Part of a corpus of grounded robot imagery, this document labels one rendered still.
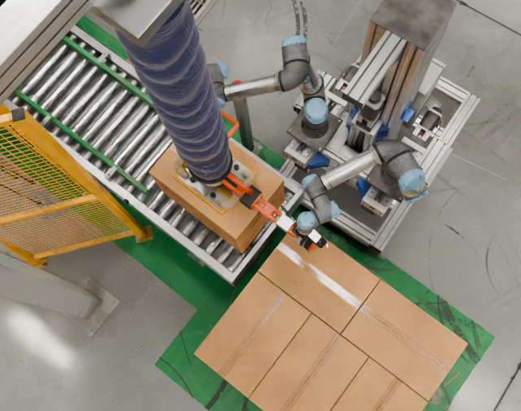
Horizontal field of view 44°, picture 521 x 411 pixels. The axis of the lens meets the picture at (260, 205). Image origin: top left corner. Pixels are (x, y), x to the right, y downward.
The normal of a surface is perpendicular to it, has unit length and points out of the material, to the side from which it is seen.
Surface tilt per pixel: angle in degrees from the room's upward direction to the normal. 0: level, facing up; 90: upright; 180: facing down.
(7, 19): 0
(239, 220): 0
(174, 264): 0
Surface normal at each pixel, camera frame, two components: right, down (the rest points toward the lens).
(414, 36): -0.04, -0.25
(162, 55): 0.21, 0.87
